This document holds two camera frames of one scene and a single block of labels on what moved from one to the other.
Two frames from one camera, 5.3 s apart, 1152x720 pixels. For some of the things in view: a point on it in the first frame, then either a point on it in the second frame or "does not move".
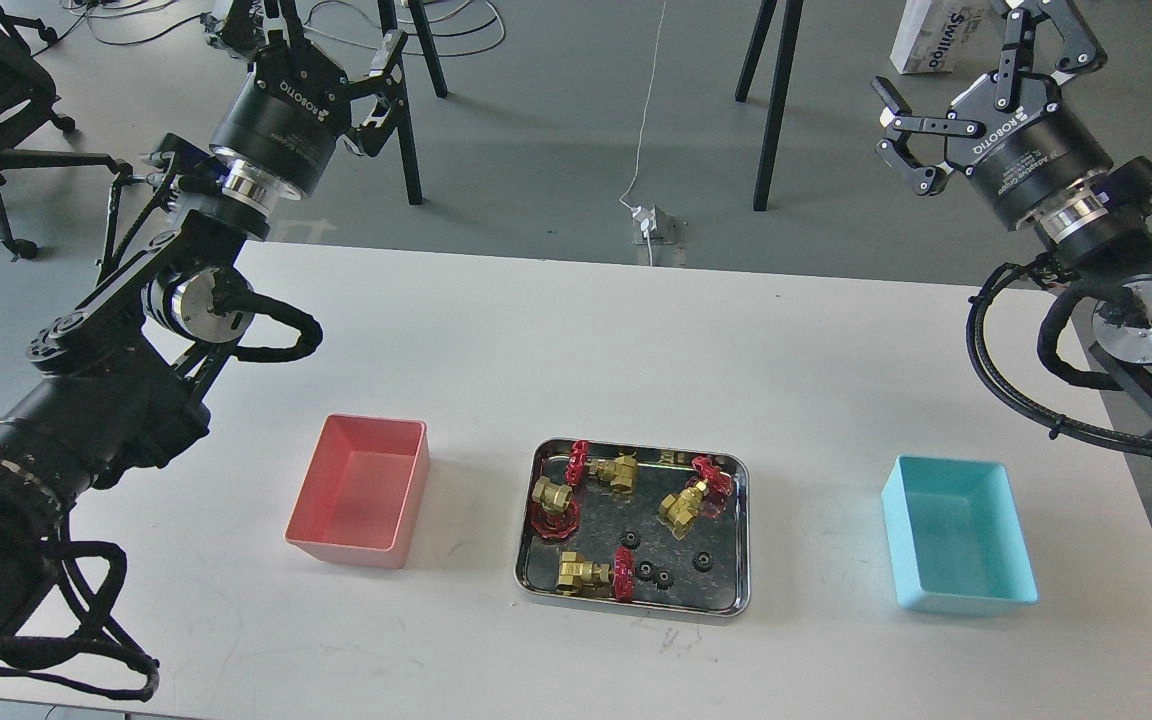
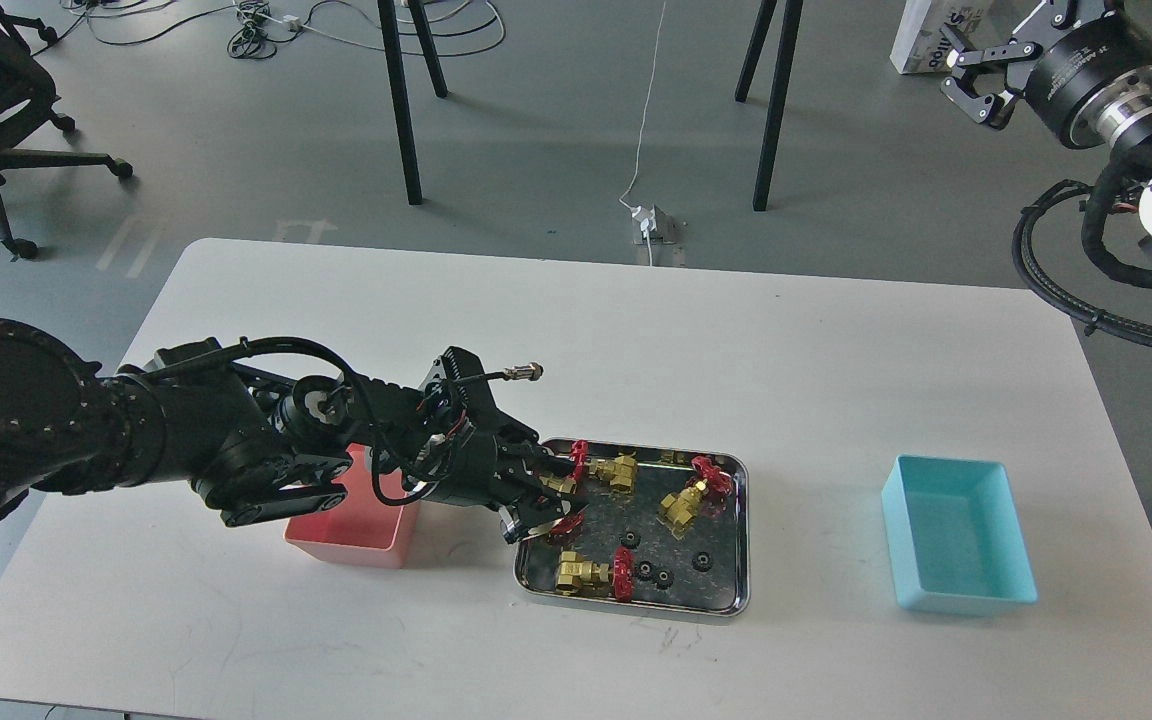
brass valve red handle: [677, 510] does not move
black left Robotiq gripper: [284, 118] -> [497, 464]
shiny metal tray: [635, 526] does not move
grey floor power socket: [668, 230] does not move
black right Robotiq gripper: [1026, 152] -> [1084, 85]
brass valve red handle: [554, 513] does not move
